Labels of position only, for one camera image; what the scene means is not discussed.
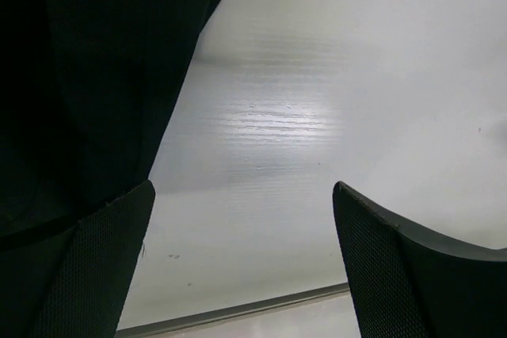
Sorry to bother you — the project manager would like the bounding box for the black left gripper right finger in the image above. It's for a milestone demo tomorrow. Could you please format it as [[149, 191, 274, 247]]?
[[333, 181, 506, 337]]

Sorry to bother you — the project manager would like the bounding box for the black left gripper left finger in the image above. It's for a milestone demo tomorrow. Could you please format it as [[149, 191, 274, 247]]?
[[1, 180, 155, 337]]

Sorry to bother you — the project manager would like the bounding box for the black pleated skirt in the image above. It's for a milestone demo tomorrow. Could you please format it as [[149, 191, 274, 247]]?
[[1, 0, 221, 235]]

